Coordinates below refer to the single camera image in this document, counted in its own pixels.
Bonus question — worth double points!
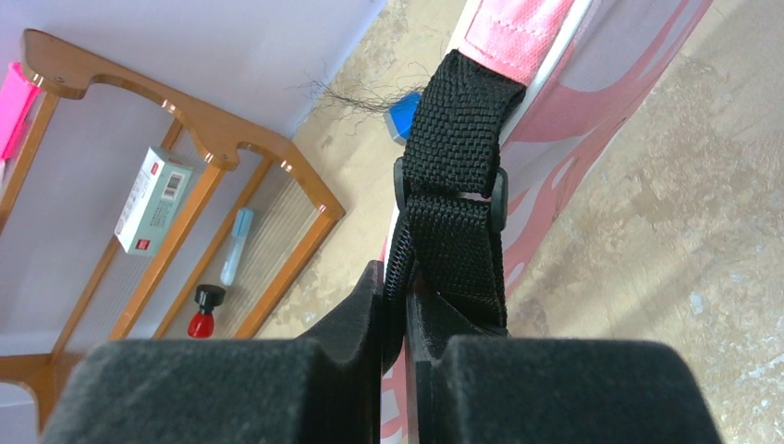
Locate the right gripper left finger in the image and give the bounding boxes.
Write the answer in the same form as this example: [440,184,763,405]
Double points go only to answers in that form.
[43,261,384,443]

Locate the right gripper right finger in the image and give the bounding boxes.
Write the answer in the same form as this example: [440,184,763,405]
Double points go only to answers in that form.
[406,290,720,443]

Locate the pink sport racket bag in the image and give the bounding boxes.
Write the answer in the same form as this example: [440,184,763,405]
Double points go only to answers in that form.
[380,1,708,443]

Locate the red black blue marker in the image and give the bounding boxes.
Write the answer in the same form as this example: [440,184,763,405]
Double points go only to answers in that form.
[186,206,255,340]

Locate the white red small box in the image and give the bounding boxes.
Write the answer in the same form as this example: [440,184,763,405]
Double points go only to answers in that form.
[114,146,192,256]

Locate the small blue white object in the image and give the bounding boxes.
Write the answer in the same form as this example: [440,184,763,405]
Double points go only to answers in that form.
[383,92,422,145]

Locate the pink fluorescent bar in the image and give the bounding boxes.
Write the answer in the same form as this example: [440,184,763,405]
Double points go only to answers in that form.
[1,61,41,162]

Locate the wooden three-tier shelf rack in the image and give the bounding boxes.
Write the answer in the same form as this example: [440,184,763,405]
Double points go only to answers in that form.
[1,29,345,433]

